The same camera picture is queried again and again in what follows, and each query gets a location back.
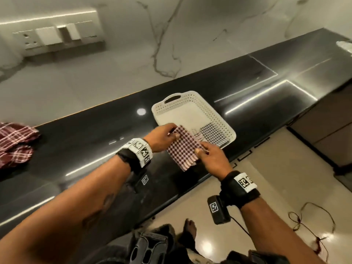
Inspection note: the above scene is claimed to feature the person's left hand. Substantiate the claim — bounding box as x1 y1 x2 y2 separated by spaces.
143 123 181 154

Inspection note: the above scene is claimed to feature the person's right hand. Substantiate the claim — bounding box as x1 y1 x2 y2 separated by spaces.
194 141 233 181

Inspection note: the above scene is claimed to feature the maroon white checked cloth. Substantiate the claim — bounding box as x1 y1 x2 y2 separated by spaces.
167 126 206 172

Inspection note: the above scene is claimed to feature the person's right forearm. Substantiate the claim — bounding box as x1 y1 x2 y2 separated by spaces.
240 197 323 264

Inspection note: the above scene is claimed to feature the person's left forearm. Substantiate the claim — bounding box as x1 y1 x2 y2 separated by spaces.
0 155 132 264

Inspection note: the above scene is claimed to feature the dark checked folded cloth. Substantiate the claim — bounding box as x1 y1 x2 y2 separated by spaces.
199 123 230 148

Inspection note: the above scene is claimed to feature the white perforated plastic tray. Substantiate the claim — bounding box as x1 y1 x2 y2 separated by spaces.
151 91 237 149

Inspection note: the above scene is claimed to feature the black left wrist band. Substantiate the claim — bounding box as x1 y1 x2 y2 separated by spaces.
116 137 153 174

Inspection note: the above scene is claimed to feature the black wrist band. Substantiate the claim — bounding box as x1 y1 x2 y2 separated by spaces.
116 137 153 174
220 170 261 209

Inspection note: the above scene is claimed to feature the black right wrist band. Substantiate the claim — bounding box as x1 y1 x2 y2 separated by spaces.
220 170 261 209

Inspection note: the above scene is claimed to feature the person's foot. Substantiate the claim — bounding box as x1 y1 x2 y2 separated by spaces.
183 218 197 246

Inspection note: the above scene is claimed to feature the black chest harness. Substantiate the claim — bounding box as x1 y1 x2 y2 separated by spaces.
129 233 169 264

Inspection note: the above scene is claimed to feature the brown cabinet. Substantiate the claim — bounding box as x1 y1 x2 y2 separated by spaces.
286 82 352 175

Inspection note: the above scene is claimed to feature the maroon plaid crumpled cloth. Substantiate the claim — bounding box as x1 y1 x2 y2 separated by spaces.
0 122 41 169

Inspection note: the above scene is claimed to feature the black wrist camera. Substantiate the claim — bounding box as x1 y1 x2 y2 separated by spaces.
207 195 231 225

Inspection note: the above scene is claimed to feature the black camera cable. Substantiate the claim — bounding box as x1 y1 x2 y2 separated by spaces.
229 215 251 236

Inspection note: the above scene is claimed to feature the red black floor cable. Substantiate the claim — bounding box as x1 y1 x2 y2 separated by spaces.
288 202 336 256

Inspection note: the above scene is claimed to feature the white wall switch panel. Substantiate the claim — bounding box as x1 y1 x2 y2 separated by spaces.
12 20 105 51

